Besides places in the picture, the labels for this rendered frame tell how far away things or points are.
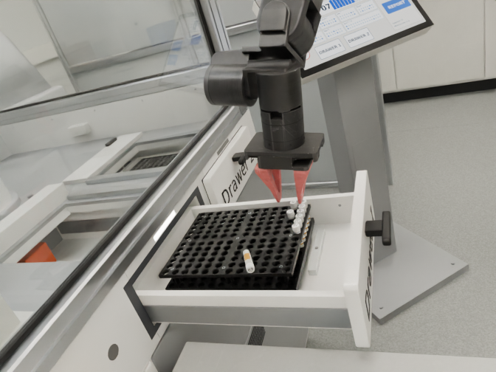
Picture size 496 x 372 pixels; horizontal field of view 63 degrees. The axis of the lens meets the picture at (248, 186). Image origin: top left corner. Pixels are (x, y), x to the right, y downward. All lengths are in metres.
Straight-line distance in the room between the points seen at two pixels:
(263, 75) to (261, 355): 0.42
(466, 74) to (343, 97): 2.17
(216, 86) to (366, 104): 1.06
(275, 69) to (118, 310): 0.40
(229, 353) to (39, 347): 0.30
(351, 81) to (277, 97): 1.00
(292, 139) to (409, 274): 1.36
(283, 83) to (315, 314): 0.30
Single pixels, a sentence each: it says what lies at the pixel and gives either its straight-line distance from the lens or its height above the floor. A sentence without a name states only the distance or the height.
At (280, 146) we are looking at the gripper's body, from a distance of 0.55.
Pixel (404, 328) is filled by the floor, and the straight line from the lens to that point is 1.69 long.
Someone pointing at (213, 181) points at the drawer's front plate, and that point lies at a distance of 0.87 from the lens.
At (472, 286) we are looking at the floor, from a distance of 1.85.
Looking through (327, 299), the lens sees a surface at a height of 0.89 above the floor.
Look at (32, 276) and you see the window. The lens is 0.56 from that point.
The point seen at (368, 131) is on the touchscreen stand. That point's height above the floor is 0.65.
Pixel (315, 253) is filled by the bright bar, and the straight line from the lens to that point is 0.70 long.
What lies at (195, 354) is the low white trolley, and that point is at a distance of 0.74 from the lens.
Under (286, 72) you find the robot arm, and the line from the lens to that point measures 0.51.
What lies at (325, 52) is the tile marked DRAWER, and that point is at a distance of 1.34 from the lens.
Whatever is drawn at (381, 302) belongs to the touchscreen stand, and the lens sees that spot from 1.74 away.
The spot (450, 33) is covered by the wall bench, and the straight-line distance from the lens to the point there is 3.49.
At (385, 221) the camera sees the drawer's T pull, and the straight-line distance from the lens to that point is 0.63.
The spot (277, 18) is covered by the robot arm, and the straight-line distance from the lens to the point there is 0.52.
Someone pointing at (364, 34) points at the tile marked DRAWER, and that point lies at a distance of 1.43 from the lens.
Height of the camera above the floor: 1.28
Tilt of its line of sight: 27 degrees down
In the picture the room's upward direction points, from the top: 18 degrees counter-clockwise
